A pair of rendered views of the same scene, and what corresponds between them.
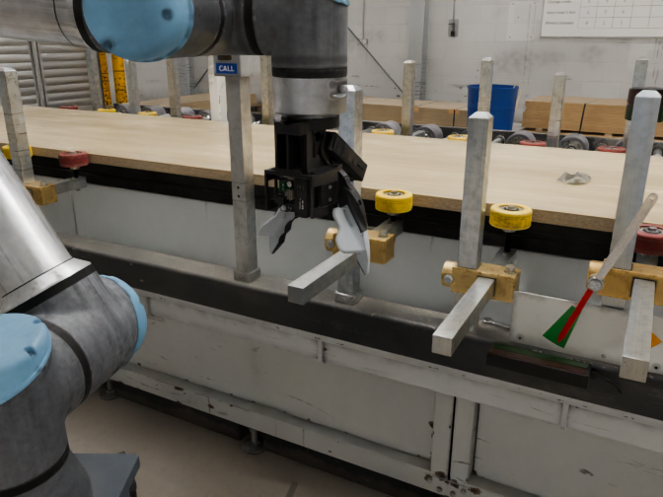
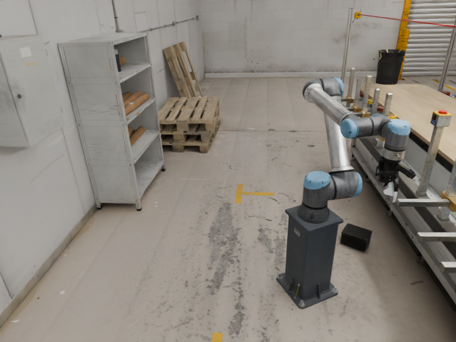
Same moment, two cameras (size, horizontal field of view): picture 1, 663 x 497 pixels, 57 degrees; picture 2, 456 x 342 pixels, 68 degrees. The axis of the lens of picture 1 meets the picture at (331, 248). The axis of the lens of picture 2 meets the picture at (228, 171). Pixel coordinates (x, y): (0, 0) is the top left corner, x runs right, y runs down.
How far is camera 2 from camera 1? 1.22 m
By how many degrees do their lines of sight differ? 60
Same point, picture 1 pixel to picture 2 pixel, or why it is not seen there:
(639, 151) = not seen: outside the picture
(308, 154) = (385, 166)
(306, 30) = (389, 139)
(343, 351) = not seen: hidden behind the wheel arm
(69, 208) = not seen: hidden behind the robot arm
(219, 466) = (402, 258)
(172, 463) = (388, 246)
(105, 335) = (345, 187)
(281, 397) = (435, 248)
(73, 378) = (331, 192)
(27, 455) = (314, 201)
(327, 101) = (391, 156)
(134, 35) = (345, 134)
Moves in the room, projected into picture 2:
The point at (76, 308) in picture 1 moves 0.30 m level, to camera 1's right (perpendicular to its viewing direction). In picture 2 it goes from (341, 178) to (382, 202)
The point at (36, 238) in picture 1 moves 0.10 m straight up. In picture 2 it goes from (341, 158) to (343, 142)
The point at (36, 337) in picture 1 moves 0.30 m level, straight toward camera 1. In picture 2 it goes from (325, 180) to (302, 203)
